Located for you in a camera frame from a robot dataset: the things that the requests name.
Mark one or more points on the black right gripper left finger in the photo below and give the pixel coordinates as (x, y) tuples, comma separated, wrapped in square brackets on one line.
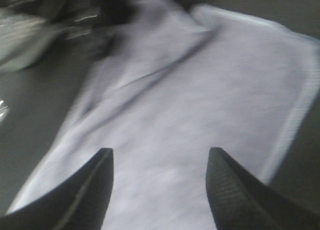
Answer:
[(80, 202)]

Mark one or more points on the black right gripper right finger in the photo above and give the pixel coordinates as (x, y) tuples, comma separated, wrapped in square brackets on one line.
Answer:
[(238, 200)]

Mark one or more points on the grey blue towel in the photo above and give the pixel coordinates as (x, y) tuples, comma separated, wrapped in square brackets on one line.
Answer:
[(178, 84)]

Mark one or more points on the black table cloth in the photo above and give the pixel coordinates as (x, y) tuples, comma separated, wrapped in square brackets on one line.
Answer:
[(36, 100)]

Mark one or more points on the clear tape strip centre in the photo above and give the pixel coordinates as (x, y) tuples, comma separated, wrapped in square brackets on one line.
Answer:
[(24, 38)]

